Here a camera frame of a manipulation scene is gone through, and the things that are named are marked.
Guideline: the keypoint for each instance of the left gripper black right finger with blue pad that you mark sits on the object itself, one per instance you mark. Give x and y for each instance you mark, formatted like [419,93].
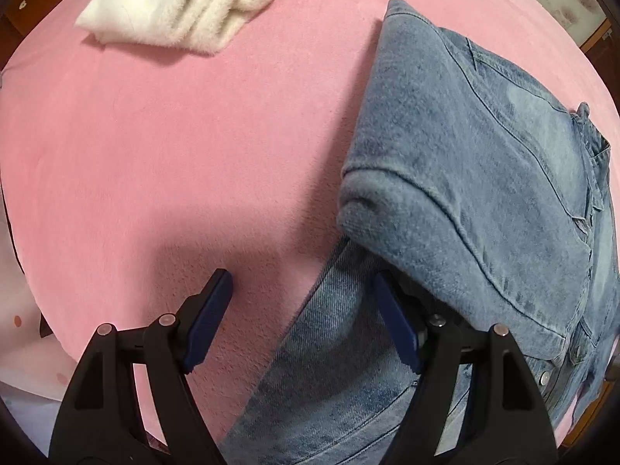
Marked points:
[476,401]

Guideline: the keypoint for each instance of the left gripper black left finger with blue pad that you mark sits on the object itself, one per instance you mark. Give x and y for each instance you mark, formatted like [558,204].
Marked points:
[129,401]

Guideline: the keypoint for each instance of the blue denim jacket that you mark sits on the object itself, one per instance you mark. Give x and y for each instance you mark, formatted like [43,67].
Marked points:
[470,179]

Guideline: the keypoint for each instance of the white dotted bed sheet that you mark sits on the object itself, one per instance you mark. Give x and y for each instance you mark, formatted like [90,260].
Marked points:
[34,369]

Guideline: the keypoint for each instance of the pink bed cover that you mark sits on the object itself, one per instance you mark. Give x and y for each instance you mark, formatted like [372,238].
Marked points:
[130,173]

